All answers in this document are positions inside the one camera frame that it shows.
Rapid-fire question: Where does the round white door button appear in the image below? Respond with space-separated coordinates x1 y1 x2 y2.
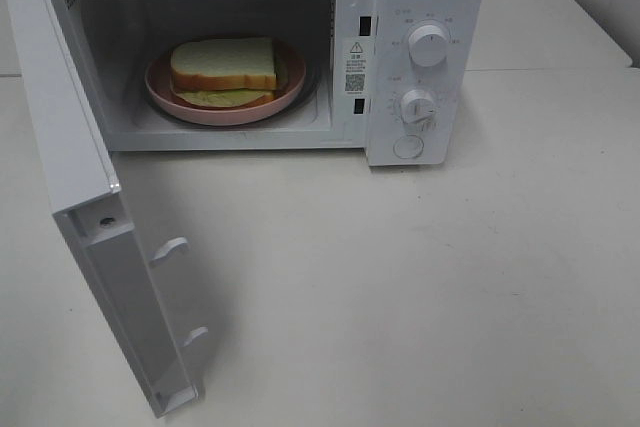
393 135 424 159

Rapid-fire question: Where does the sandwich with lettuce and cheese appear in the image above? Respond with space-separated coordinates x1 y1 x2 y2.
169 37 289 109

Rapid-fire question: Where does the pink round plate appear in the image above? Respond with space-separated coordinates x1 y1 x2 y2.
145 40 307 127

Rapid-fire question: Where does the white microwave door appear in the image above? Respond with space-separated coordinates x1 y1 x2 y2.
7 0 198 417

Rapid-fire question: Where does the glass microwave turntable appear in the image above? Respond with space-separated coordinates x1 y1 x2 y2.
170 50 319 119

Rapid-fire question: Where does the lower white timer knob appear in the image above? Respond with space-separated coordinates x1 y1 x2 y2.
399 89 436 124

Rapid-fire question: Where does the white warning label sticker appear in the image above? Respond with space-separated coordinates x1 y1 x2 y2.
340 36 372 96

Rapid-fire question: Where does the white microwave oven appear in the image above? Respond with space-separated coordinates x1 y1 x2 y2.
79 0 481 166

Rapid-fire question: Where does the upper white round knob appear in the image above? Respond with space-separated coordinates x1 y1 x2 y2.
407 20 450 67

